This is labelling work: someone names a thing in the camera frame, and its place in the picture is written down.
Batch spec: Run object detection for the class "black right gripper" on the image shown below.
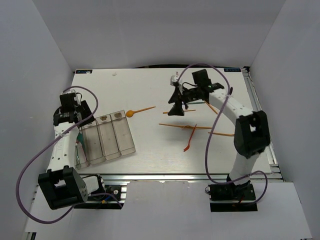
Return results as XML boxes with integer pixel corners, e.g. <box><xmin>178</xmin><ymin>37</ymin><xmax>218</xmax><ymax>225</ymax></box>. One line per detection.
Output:
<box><xmin>167</xmin><ymin>86</ymin><xmax>200</xmax><ymax>117</ymax></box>

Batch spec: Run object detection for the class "orange plastic spoon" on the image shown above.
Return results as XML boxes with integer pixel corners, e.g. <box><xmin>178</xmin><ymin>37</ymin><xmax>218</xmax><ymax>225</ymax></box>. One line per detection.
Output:
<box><xmin>125</xmin><ymin>106</ymin><xmax>155</xmax><ymax>118</ymax></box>

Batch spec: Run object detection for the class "dark orange plastic fork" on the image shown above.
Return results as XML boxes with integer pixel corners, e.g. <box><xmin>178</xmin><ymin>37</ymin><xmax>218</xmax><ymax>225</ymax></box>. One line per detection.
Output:
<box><xmin>183</xmin><ymin>124</ymin><xmax>197</xmax><ymax>152</ymax></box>

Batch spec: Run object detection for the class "iridescent metal spoon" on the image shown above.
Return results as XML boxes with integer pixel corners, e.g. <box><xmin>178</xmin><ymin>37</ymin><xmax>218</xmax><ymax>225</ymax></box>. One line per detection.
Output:
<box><xmin>75</xmin><ymin>143</ymin><xmax>82</xmax><ymax>170</ymax></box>

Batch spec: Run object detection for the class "small orange plastic fork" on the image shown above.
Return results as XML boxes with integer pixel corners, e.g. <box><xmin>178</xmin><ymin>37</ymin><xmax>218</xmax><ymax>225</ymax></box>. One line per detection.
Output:
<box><xmin>212</xmin><ymin>132</ymin><xmax>235</xmax><ymax>137</ymax></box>

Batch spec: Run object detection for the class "teal plastic spoon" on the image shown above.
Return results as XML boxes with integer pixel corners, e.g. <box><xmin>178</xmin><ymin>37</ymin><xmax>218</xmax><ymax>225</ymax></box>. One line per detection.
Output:
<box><xmin>76</xmin><ymin>133</ymin><xmax>86</xmax><ymax>155</ymax></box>

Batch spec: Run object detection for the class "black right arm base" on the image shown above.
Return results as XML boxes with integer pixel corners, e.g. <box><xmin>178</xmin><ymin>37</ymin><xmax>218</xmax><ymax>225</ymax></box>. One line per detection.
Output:
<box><xmin>205</xmin><ymin>181</ymin><xmax>258</xmax><ymax>213</ymax></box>

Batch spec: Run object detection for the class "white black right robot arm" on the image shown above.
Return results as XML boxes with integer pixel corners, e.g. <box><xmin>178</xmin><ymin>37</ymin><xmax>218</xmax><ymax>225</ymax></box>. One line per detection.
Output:
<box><xmin>168</xmin><ymin>69</ymin><xmax>271</xmax><ymax>200</ymax></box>

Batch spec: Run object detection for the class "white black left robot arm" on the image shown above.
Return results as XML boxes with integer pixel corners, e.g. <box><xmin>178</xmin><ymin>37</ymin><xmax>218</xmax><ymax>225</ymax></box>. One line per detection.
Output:
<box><xmin>38</xmin><ymin>91</ymin><xmax>106</xmax><ymax>210</ymax></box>

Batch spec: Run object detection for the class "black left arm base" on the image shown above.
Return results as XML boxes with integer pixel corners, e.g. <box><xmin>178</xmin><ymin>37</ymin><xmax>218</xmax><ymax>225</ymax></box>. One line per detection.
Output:
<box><xmin>74</xmin><ymin>174</ymin><xmax>126</xmax><ymax>210</ymax></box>

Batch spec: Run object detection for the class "orange chopstick upper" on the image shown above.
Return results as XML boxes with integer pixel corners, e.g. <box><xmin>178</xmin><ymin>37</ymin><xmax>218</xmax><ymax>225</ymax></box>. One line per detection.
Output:
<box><xmin>162</xmin><ymin>109</ymin><xmax>196</xmax><ymax>114</ymax></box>

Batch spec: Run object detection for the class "orange chopstick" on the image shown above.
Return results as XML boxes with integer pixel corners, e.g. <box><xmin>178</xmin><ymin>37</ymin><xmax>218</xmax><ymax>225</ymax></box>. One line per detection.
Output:
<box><xmin>158</xmin><ymin>123</ymin><xmax>187</xmax><ymax>129</ymax></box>
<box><xmin>162</xmin><ymin>109</ymin><xmax>196</xmax><ymax>114</ymax></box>

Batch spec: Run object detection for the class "orange chopstick lower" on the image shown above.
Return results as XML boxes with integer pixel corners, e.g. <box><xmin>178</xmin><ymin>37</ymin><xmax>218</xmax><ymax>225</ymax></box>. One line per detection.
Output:
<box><xmin>158</xmin><ymin>123</ymin><xmax>187</xmax><ymax>129</ymax></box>

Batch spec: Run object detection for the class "orange plastic knife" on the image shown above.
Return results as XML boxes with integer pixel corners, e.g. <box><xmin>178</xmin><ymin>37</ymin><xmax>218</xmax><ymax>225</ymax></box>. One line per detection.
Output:
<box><xmin>205</xmin><ymin>101</ymin><xmax>218</xmax><ymax>115</ymax></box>

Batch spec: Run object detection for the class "blue corner label left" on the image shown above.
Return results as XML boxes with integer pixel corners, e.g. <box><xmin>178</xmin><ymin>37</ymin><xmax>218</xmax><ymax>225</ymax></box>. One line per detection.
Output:
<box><xmin>75</xmin><ymin>69</ymin><xmax>93</xmax><ymax>74</ymax></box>

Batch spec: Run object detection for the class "blue corner label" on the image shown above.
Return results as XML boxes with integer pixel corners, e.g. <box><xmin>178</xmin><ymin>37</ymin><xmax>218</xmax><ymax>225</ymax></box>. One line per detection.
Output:
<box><xmin>75</xmin><ymin>69</ymin><xmax>93</xmax><ymax>74</ymax></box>
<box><xmin>223</xmin><ymin>67</ymin><xmax>242</xmax><ymax>73</ymax></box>

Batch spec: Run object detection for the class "blue corner label right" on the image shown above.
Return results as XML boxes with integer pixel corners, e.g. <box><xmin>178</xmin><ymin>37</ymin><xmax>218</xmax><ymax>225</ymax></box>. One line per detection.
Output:
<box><xmin>223</xmin><ymin>67</ymin><xmax>242</xmax><ymax>73</ymax></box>

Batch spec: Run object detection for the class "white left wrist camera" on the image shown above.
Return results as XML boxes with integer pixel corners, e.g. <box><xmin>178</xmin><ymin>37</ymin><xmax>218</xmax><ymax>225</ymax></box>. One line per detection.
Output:
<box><xmin>70</xmin><ymin>89</ymin><xmax>83</xmax><ymax>106</ymax></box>

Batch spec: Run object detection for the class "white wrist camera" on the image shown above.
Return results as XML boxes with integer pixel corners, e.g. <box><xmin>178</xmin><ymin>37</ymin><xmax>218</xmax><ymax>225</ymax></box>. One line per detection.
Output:
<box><xmin>70</xmin><ymin>89</ymin><xmax>83</xmax><ymax>106</ymax></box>
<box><xmin>170</xmin><ymin>72</ymin><xmax>182</xmax><ymax>87</ymax></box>

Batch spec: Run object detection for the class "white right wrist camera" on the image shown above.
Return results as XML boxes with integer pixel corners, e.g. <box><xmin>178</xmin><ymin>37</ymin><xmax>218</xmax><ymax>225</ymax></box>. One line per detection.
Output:
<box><xmin>170</xmin><ymin>72</ymin><xmax>182</xmax><ymax>87</ymax></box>

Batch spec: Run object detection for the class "aluminium rail frame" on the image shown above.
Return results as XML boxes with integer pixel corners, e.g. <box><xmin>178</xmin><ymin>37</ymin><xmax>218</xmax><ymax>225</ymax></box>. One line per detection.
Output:
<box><xmin>24</xmin><ymin>66</ymin><xmax>285</xmax><ymax>240</ymax></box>

